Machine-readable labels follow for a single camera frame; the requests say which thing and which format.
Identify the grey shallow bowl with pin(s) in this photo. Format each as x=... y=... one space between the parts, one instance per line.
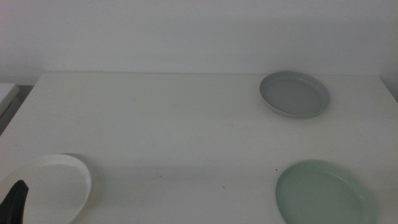
x=293 y=95

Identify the white shallow bowl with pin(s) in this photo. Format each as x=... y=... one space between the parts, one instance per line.
x=56 y=186

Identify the pale green shallow bowl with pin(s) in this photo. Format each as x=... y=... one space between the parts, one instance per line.
x=320 y=194

